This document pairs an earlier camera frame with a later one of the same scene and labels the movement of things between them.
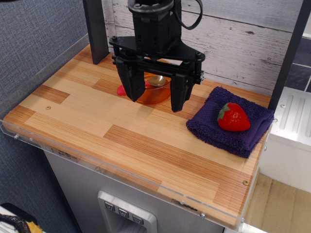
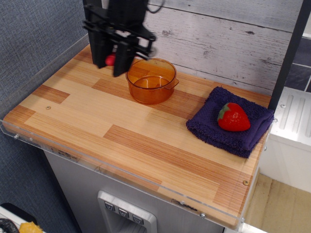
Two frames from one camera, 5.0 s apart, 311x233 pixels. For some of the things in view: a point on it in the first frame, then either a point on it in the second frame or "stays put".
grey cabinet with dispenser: [102, 204] stays put
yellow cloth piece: [34, 228] stays put
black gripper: [157, 41] -> [122, 20]
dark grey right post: [285, 69] stays put
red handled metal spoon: [157, 81] -> [110, 59]
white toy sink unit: [287, 156] stays put
